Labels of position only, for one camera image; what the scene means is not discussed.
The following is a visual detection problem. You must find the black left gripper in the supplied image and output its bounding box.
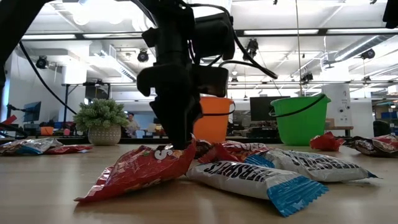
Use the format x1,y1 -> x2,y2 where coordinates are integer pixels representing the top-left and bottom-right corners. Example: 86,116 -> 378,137
136,63 -> 230,147

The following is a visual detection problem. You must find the brown chocolate bar wrapper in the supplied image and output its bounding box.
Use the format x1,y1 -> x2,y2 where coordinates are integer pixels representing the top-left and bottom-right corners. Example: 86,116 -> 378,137
0,141 -> 22,156
344,136 -> 389,157
195,139 -> 214,157

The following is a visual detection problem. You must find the white blue Hershey's bar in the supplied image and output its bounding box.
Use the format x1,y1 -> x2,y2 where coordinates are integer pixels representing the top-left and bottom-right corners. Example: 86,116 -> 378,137
9,138 -> 64,156
185,160 -> 330,218
244,148 -> 379,183

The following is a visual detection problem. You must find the dark monitor on arm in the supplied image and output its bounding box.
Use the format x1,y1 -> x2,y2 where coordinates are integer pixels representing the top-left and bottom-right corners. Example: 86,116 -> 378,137
22,101 -> 42,123

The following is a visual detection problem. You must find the orange plastic bucket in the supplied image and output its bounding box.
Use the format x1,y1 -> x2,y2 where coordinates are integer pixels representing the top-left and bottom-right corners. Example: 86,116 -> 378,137
193,96 -> 236,144

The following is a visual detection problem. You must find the person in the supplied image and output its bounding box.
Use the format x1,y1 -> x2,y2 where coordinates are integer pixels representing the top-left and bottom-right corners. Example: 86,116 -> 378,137
124,112 -> 141,139

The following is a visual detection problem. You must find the green potted plant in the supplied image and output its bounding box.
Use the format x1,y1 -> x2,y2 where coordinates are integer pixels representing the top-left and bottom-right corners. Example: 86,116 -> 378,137
73,98 -> 130,146

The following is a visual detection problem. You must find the black computer monitor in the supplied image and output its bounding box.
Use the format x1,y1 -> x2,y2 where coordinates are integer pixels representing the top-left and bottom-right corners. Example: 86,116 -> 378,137
249,96 -> 292,122

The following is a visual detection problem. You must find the black background rack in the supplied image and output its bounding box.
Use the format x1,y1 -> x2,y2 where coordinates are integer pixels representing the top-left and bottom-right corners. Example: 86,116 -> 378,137
61,81 -> 111,125

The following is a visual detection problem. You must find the green plastic bucket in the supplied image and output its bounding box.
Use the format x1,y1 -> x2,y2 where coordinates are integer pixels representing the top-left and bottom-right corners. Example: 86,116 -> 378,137
269,93 -> 332,146

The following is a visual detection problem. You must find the wooden background desk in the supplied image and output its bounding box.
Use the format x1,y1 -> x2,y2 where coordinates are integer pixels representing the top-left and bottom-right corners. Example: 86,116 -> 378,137
325,125 -> 354,138

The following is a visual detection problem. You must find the black overhead light beam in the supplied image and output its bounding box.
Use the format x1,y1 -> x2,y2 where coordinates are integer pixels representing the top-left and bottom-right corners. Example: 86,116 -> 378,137
0,27 -> 398,40

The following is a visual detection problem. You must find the black office chair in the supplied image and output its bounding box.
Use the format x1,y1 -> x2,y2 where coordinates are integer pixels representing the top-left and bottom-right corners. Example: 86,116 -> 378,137
372,119 -> 392,138

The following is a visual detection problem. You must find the black aluminium table frame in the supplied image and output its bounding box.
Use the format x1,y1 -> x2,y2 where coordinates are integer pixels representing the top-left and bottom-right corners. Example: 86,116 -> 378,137
0,135 -> 374,147

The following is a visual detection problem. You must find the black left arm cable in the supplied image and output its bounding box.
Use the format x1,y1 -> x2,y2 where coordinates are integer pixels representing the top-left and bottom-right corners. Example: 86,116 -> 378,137
17,29 -> 279,115

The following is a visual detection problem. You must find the silver ventilation duct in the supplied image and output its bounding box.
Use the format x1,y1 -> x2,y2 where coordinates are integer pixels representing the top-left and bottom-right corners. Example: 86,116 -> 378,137
334,34 -> 394,62

